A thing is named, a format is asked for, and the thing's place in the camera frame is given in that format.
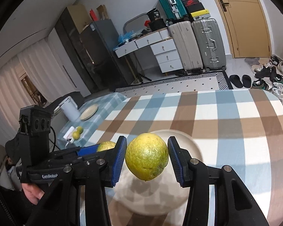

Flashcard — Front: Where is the green-yellow textured melon fruit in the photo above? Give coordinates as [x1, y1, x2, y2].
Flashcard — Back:
[96, 141, 116, 152]

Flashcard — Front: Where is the yellow-green round melon fruit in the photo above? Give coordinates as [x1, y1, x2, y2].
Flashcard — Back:
[125, 133, 169, 181]

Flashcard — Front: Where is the person's left hand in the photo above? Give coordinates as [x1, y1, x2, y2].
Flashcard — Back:
[21, 183, 44, 205]

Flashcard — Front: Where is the green lime near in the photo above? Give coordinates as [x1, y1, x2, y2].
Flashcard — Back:
[72, 131, 81, 140]

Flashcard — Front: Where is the green lime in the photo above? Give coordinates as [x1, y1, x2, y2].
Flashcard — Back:
[77, 126, 84, 134]
[72, 131, 81, 140]

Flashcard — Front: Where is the white small device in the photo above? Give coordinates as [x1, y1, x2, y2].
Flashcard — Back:
[63, 126, 75, 141]

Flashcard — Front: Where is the light blue checked tablecloth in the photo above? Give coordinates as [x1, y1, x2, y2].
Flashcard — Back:
[57, 93, 127, 149]

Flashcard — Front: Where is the green lime far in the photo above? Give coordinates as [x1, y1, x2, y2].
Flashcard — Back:
[77, 126, 84, 134]

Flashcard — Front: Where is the large cream plate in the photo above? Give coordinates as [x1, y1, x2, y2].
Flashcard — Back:
[110, 129, 204, 217]

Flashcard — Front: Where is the small cream plate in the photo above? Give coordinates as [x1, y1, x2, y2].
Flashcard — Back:
[80, 104, 98, 121]

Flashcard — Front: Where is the plaid blue brown tablecloth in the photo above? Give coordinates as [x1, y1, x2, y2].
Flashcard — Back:
[89, 89, 283, 225]

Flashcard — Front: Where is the dotted floor rug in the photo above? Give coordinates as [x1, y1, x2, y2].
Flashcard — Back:
[115, 71, 233, 97]

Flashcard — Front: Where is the black slipper left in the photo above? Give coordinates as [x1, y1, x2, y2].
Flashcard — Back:
[229, 75, 243, 88]

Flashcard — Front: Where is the black slipper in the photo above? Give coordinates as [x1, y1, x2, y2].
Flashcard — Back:
[229, 75, 243, 88]
[242, 75, 252, 88]

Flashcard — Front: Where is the black slipper right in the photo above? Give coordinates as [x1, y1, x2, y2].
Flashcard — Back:
[242, 75, 252, 88]

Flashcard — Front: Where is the white drawer desk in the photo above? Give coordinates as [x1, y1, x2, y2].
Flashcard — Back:
[114, 28, 183, 73]

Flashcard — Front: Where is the silver suitcase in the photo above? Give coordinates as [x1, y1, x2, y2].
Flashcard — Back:
[192, 18, 226, 72]

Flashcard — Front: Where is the dark refrigerator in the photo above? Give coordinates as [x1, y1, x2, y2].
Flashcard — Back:
[80, 19, 134, 90]

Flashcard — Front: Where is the beige suitcase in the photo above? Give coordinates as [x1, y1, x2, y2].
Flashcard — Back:
[169, 21, 203, 71]

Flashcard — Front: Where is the wooden door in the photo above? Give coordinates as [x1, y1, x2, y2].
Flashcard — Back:
[215, 0, 271, 58]

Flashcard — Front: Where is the stack of shoe boxes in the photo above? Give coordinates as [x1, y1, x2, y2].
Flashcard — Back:
[181, 0, 211, 21]

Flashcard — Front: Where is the teal suitcase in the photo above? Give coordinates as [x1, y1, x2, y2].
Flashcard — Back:
[159, 0, 189, 22]

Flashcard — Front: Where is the black camera box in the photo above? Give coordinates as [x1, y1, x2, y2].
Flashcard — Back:
[18, 105, 52, 143]

